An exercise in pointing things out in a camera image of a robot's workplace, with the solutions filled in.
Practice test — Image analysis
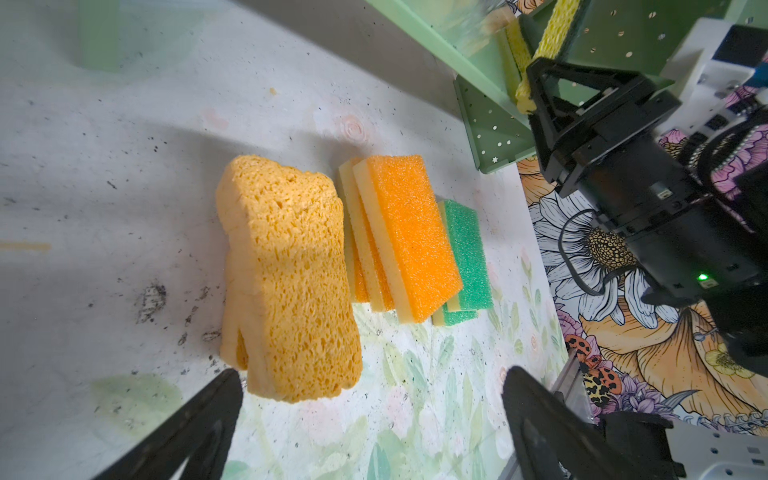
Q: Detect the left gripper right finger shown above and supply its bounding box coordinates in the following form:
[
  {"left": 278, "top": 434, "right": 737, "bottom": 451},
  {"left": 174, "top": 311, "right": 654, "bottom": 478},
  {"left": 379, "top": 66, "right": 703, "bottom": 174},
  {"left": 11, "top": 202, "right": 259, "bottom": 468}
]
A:
[{"left": 502, "top": 366, "right": 606, "bottom": 479}]

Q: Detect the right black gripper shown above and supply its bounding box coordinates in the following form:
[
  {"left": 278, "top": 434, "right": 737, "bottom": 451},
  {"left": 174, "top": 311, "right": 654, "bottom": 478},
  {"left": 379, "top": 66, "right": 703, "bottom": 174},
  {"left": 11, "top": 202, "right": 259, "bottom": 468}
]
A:
[{"left": 527, "top": 58, "right": 767, "bottom": 306}]

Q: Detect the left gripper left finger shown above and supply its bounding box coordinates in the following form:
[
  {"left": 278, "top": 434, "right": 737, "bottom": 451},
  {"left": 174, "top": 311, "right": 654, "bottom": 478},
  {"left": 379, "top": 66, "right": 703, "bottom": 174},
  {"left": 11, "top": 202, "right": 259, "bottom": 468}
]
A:
[{"left": 97, "top": 368, "right": 243, "bottom": 479}]

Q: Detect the dark green scrub sponge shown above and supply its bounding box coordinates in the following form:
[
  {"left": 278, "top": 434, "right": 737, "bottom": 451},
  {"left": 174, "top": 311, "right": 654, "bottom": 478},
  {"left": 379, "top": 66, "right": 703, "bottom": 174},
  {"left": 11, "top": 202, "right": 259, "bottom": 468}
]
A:
[
  {"left": 514, "top": 1, "right": 590, "bottom": 115},
  {"left": 504, "top": 17, "right": 532, "bottom": 78}
]

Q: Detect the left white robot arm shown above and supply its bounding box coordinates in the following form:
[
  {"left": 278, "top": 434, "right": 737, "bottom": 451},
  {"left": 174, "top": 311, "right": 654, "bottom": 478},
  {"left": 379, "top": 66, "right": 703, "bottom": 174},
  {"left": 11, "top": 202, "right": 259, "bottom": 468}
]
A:
[{"left": 99, "top": 367, "right": 767, "bottom": 479}]

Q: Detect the light green wooden shelf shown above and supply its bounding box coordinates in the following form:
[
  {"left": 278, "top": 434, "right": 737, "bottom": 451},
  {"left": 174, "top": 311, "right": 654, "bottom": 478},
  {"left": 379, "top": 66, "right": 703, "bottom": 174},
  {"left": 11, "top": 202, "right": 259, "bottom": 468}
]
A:
[{"left": 365, "top": 0, "right": 768, "bottom": 175}]

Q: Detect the yellow cellulose sponge back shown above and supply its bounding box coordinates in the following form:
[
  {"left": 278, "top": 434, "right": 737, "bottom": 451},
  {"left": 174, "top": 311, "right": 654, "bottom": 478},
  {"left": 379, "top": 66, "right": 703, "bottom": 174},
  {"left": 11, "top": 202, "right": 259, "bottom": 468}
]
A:
[{"left": 220, "top": 251, "right": 248, "bottom": 371}]

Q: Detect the yellow cellulose sponge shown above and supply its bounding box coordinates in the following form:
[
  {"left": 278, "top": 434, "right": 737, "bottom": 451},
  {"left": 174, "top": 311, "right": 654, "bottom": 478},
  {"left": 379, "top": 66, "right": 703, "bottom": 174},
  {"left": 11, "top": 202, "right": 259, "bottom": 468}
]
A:
[
  {"left": 215, "top": 156, "right": 363, "bottom": 403},
  {"left": 220, "top": 251, "right": 248, "bottom": 371}
]

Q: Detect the light green scrub sponge bottom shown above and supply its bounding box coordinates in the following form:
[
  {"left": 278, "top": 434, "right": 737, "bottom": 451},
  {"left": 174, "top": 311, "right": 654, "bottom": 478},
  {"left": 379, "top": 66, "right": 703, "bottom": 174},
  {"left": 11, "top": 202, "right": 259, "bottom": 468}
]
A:
[{"left": 432, "top": 304, "right": 478, "bottom": 327}]

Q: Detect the light green scrub sponge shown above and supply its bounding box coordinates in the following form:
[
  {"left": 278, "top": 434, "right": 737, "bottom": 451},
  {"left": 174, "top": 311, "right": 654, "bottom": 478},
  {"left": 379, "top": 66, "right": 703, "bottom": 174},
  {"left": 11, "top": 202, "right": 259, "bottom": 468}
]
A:
[
  {"left": 439, "top": 200, "right": 493, "bottom": 312},
  {"left": 432, "top": 304, "right": 478, "bottom": 327}
]

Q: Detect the light green scrub sponge top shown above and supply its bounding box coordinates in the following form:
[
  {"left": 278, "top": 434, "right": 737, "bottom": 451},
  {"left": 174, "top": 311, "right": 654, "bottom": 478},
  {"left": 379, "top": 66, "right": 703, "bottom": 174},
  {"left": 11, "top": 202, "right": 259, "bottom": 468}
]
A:
[{"left": 439, "top": 200, "right": 493, "bottom": 312}]

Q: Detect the orange scrub sponge top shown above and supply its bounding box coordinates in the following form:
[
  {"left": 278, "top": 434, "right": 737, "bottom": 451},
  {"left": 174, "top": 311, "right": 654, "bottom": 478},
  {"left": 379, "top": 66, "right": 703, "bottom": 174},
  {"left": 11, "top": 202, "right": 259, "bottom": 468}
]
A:
[{"left": 352, "top": 155, "right": 463, "bottom": 323}]

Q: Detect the orange scrub sponge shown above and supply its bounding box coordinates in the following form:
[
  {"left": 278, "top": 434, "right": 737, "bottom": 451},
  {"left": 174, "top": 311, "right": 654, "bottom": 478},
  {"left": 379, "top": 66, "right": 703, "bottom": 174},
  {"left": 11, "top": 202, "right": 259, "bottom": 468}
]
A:
[
  {"left": 352, "top": 155, "right": 463, "bottom": 323},
  {"left": 339, "top": 158, "right": 394, "bottom": 312}
]

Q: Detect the yellow cellulose sponge front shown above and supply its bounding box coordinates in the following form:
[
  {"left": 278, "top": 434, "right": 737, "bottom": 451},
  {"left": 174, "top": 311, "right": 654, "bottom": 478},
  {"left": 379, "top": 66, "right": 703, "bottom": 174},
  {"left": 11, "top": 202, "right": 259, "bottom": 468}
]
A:
[{"left": 215, "top": 156, "right": 363, "bottom": 403}]

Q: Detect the orange scrub sponge bottom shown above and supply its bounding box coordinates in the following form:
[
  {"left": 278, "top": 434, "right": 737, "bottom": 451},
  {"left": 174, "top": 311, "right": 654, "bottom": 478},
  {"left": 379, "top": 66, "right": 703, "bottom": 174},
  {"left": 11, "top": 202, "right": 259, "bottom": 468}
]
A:
[{"left": 339, "top": 158, "right": 394, "bottom": 312}]

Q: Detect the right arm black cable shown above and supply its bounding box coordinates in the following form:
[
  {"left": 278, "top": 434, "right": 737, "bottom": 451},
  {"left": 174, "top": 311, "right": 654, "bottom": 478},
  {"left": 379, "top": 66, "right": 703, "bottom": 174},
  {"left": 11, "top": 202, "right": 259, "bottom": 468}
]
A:
[{"left": 695, "top": 107, "right": 768, "bottom": 199}]

